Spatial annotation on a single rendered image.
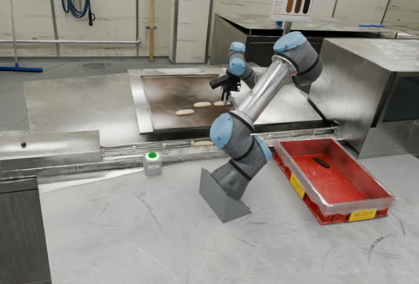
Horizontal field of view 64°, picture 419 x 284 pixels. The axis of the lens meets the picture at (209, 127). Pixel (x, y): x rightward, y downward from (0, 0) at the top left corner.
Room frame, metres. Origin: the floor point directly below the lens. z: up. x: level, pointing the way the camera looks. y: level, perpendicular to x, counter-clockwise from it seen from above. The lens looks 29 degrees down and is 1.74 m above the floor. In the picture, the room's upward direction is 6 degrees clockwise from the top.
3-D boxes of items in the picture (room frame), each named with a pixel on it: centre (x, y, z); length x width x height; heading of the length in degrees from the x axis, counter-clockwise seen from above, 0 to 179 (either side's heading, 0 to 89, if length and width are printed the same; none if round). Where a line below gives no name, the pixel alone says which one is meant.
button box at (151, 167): (1.19, 0.23, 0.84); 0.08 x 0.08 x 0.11; 20
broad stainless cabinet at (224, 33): (4.07, -0.98, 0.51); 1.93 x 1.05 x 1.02; 110
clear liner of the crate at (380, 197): (1.23, -0.54, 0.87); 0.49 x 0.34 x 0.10; 18
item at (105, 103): (1.93, 0.16, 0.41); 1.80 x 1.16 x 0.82; 121
